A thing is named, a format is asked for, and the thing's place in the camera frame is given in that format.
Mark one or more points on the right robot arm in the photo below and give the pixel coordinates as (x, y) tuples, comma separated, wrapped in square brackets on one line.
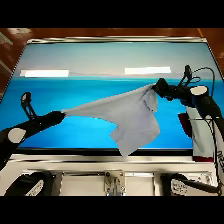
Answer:
[(208, 103)]

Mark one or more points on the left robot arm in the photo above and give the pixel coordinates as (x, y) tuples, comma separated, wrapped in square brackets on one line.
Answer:
[(20, 131)]

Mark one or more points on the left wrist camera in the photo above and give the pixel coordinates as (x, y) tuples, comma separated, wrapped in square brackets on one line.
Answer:
[(26, 103)]

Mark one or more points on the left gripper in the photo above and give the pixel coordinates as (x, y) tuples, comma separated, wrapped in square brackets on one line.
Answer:
[(55, 118)]

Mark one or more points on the grey-blue T-shirt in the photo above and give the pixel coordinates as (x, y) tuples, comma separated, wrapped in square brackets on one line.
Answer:
[(133, 113)]

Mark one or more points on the silver frame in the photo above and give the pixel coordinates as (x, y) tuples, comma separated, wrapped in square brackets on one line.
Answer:
[(100, 166)]

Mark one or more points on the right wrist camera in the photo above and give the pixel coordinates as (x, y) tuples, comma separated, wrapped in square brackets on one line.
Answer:
[(186, 76)]

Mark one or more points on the dark red garment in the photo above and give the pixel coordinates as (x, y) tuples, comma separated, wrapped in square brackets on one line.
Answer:
[(185, 123)]

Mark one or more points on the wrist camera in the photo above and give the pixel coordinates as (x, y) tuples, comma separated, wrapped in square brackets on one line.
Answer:
[(26, 103), (186, 76)]

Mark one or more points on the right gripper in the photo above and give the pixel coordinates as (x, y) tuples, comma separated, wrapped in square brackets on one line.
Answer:
[(162, 88)]

